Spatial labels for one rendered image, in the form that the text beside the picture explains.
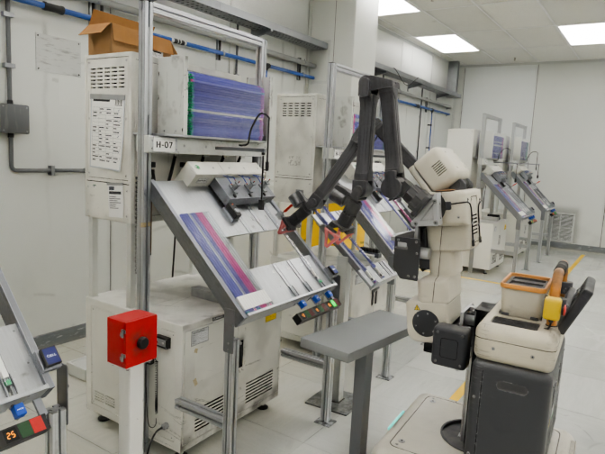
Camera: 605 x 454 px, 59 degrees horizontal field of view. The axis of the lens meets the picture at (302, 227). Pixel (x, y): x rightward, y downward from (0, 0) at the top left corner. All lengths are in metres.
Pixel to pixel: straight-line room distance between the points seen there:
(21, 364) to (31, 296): 2.24
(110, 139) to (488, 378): 1.78
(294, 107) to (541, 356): 2.32
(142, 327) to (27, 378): 0.45
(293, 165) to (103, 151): 1.46
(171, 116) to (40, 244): 1.67
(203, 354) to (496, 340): 1.21
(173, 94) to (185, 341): 1.03
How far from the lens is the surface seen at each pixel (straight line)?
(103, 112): 2.53
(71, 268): 3.90
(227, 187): 2.47
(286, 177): 3.61
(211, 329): 2.40
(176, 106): 2.35
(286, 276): 2.38
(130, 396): 1.94
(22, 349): 1.59
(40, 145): 3.70
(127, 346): 1.84
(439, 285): 2.06
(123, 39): 2.59
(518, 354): 1.89
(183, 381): 2.36
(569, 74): 9.79
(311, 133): 3.51
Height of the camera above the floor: 1.34
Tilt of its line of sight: 8 degrees down
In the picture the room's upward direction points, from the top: 3 degrees clockwise
